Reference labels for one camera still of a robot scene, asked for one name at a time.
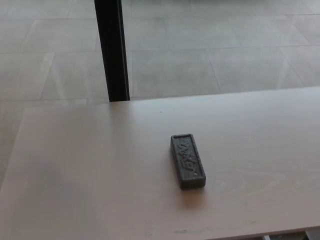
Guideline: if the dark grey rectangular board eraser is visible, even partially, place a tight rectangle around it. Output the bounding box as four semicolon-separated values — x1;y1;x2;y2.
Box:
170;133;208;192

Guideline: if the black vertical metal post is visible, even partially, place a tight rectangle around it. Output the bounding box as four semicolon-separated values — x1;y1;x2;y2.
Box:
94;0;131;103

